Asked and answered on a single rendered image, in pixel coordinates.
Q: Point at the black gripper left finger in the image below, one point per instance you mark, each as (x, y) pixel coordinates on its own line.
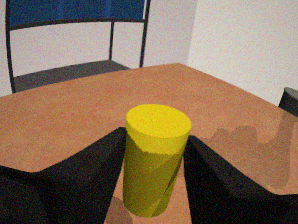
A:
(78, 190)

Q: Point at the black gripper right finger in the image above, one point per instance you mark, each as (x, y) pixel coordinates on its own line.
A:
(219, 194)

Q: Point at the yellow cylinder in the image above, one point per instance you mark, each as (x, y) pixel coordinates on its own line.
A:
(156, 138)

